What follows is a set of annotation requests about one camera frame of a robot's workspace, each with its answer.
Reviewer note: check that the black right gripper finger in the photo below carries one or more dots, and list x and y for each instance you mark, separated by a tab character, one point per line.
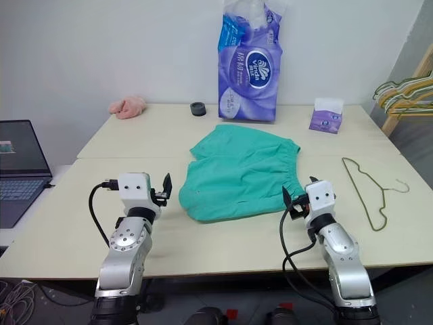
314	180
287	199

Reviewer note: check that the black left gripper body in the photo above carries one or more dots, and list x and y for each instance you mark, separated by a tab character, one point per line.
159	199

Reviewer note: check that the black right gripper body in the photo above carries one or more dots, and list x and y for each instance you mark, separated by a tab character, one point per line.
299	208

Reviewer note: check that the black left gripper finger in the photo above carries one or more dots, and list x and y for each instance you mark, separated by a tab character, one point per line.
167	185

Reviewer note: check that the green shorts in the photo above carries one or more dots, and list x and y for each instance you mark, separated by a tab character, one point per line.
236	172

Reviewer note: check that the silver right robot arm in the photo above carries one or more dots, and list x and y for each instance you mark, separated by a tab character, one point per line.
345	267

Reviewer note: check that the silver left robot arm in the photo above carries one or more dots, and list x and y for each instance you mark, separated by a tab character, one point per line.
125	257

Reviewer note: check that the small purple tissue box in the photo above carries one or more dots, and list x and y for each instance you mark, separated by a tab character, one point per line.
324	116

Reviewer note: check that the dark grey round holder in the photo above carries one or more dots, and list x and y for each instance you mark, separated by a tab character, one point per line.
198	109

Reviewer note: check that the pink cloth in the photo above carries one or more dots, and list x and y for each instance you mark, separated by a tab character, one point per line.
128	108

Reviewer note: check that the dark rounded shape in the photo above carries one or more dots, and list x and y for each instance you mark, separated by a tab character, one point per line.
206	316
282	316

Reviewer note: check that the large purple tissue pack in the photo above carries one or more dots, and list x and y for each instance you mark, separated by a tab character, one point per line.
248	67

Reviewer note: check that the dark grey laptop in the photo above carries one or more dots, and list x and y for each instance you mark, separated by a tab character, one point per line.
20	162

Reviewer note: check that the hangers on wooden rack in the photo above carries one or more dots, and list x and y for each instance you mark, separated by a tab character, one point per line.
424	64

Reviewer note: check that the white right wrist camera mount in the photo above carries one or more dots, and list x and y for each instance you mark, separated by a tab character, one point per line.
321	199

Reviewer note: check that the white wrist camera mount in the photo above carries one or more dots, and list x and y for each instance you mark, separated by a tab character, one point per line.
132	191
321	199

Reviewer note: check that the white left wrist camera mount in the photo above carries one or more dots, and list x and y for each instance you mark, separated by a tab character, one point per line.
132	191

